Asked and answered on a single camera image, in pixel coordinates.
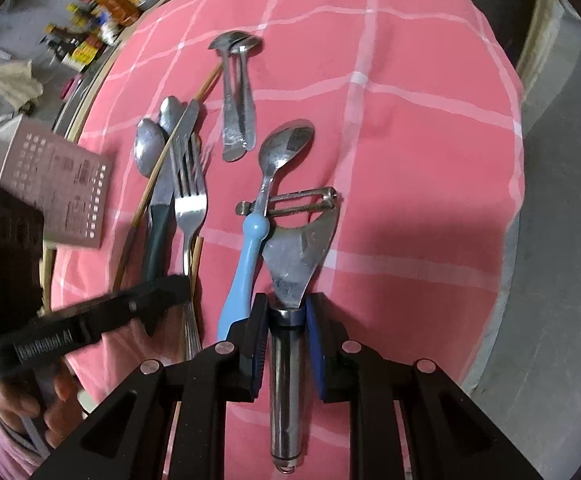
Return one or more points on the stainless steel peeler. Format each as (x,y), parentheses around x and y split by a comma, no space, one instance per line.
(295,260)

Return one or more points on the pink checked tablecloth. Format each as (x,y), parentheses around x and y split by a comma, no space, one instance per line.
(395,110)

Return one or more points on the stainless steel fork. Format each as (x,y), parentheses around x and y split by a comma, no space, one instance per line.
(190,210)

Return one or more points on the round table with wooden rim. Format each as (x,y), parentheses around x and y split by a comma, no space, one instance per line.
(120,40)

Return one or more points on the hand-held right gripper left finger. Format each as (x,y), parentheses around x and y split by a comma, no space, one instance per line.
(258,340)

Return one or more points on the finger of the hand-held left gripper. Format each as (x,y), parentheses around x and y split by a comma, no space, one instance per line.
(15,250)
(140,302)

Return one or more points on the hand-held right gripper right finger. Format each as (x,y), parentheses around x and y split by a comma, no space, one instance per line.
(315,340)

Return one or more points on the wooden chopstick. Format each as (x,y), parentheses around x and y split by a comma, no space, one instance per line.
(140,210)
(195,260)

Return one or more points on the beige rag cloth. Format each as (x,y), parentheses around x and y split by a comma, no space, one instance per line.
(13,82)

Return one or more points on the plain steel spoon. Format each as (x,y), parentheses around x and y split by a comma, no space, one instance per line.
(170,112)
(148,145)

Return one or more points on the person's left hand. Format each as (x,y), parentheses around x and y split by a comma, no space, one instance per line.
(63,390)

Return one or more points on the pink perforated utensil holder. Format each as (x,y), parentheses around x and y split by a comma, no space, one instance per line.
(60,175)

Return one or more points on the group of sauce bottles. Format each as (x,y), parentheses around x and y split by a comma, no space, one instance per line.
(110,5)

